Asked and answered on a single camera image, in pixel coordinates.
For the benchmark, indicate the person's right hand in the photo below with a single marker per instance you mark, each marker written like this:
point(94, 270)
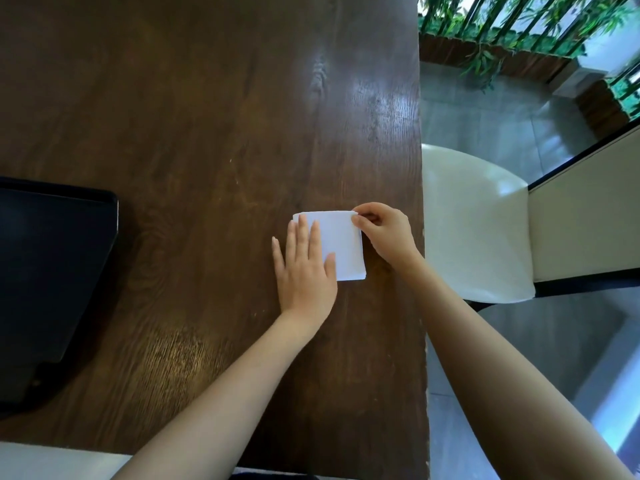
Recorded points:
point(390, 234)

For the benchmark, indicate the person's left hand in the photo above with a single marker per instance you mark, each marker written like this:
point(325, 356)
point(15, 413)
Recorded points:
point(305, 284)

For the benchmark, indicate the white paper napkin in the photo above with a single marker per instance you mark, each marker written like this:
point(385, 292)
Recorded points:
point(342, 239)

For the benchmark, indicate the black tray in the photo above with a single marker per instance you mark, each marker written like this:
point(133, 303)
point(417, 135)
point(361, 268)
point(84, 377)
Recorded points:
point(45, 274)

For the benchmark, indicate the person's left forearm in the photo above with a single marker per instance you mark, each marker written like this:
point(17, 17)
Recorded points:
point(225, 409)

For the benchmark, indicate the person's right forearm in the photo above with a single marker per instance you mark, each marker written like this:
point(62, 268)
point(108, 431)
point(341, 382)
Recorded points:
point(510, 394)

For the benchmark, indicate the white black-framed chair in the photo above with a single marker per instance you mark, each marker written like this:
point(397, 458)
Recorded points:
point(50, 464)
point(475, 224)

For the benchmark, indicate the brown wooden planter box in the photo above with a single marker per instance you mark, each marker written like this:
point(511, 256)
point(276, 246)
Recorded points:
point(525, 64)

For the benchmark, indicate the grey concrete block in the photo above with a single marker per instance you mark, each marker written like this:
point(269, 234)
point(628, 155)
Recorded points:
point(580, 79)

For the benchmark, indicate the green bamboo screen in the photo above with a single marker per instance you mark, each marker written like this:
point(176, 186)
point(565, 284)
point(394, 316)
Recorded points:
point(525, 19)

